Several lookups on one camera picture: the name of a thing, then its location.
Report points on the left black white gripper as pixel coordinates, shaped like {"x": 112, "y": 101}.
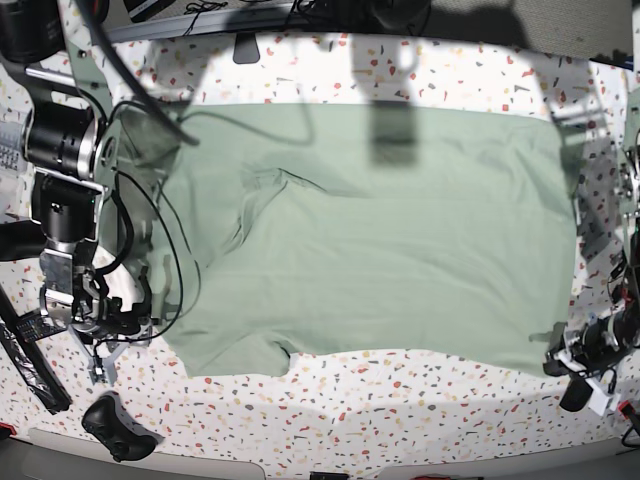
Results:
{"x": 593, "y": 353}

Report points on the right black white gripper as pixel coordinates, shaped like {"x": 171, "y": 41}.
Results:
{"x": 104, "y": 341}

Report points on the light green T-shirt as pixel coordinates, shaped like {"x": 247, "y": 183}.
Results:
{"x": 325, "y": 229}

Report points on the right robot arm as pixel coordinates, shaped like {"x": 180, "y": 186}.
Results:
{"x": 71, "y": 138}

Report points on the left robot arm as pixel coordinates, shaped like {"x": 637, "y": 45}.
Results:
{"x": 626, "y": 272}

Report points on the black curved handheld device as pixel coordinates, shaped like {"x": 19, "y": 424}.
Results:
{"x": 576, "y": 396}

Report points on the black TV remote control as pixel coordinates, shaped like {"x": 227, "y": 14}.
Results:
{"x": 33, "y": 326}

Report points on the small red clip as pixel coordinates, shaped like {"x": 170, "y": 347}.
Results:
{"x": 625, "y": 408}

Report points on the black game controller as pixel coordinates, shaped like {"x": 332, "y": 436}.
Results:
{"x": 105, "y": 421}

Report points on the long black flat bar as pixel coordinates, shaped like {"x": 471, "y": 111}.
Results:
{"x": 27, "y": 358}

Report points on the black cylindrical tube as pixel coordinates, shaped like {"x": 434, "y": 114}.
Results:
{"x": 21, "y": 240}

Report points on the clear plastic parts box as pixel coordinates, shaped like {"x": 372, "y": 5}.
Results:
{"x": 10, "y": 147}

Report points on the grey monitor stand base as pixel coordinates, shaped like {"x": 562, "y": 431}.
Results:
{"x": 246, "y": 50}

